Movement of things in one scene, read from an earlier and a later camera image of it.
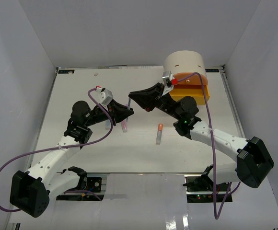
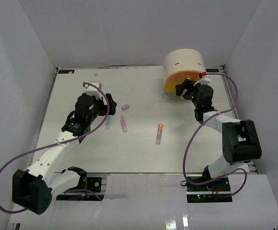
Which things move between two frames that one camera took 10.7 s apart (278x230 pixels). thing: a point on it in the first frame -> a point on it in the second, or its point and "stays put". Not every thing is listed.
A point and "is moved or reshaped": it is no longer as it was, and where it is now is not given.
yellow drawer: (194, 91) is moved or reshaped
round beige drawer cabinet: (184, 61) stays put
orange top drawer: (194, 79) is moved or reshaped
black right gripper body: (166, 105) -> (195, 102)
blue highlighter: (108, 124) stays put
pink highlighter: (124, 125) stays put
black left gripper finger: (123, 115) -> (112, 108)
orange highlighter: (159, 133) stays put
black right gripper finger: (146, 99) -> (187, 92)
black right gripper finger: (151, 92) -> (180, 89)
